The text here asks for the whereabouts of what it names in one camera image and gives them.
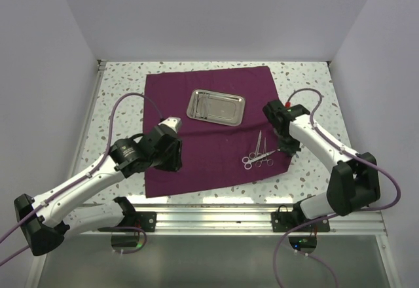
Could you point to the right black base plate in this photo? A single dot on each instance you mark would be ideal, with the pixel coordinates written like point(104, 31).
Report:
point(324, 224)

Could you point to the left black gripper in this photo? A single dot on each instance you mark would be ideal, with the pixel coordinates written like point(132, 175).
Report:
point(175, 162)

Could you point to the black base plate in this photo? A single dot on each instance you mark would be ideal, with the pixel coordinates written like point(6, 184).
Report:
point(145, 220)
point(324, 224)

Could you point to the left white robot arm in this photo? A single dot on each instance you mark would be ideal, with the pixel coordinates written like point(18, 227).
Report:
point(47, 219)

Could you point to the steel hemostat forceps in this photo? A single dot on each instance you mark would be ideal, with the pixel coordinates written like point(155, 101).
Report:
point(266, 159)

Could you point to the long steel scissors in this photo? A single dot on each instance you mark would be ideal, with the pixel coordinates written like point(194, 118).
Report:
point(249, 163)

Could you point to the purple cloth wrap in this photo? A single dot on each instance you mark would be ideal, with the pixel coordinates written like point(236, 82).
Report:
point(212, 153)

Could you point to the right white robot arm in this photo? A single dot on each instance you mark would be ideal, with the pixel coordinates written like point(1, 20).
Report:
point(353, 184)

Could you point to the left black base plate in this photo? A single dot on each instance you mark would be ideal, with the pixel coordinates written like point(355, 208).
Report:
point(145, 220)

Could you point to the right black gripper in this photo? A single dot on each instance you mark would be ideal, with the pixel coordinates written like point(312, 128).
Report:
point(289, 149)

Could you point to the steel instrument tray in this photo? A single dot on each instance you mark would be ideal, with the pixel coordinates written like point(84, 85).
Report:
point(224, 109)

